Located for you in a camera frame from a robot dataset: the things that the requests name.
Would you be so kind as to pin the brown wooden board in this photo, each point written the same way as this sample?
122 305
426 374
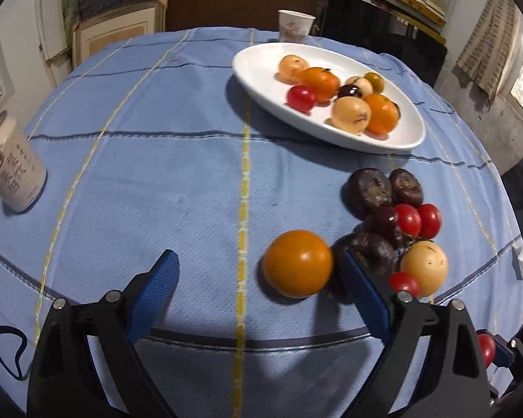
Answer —
226 8

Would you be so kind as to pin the white drink can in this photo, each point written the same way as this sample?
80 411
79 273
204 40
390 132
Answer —
13 170

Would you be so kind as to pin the white paper cup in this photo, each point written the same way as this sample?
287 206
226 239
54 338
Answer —
294 26

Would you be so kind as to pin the white oval plate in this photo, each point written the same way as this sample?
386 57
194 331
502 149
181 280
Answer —
261 74

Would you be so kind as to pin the framed wooden panel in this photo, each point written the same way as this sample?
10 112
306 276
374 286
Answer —
113 30

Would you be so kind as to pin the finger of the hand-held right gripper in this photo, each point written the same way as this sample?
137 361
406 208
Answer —
502 350

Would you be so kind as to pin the blue striped tablecloth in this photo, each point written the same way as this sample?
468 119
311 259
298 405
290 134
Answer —
157 161

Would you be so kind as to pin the black flat screen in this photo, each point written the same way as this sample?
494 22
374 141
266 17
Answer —
375 26

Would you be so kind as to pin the tangerine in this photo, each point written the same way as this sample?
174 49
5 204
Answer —
319 82
381 113

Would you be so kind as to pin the smooth orange fruit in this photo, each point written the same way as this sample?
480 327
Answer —
297 263

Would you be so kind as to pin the white leaning strip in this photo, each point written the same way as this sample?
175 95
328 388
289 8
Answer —
48 17

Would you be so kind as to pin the small olive round fruit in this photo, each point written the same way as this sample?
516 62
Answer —
373 80

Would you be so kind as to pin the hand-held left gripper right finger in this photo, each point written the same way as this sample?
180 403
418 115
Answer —
368 296

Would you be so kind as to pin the beige brick pattern curtain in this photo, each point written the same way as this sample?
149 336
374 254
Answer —
488 43

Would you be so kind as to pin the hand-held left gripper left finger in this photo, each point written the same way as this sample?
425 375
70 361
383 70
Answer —
152 296

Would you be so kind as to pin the beige round fruit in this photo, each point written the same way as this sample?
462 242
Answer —
293 69
423 268
359 85
351 114

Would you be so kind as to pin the shiny dark plum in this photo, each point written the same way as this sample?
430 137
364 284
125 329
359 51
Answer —
383 224
350 91

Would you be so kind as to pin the red cherry tomato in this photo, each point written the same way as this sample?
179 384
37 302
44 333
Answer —
407 220
403 283
429 220
301 98
486 350

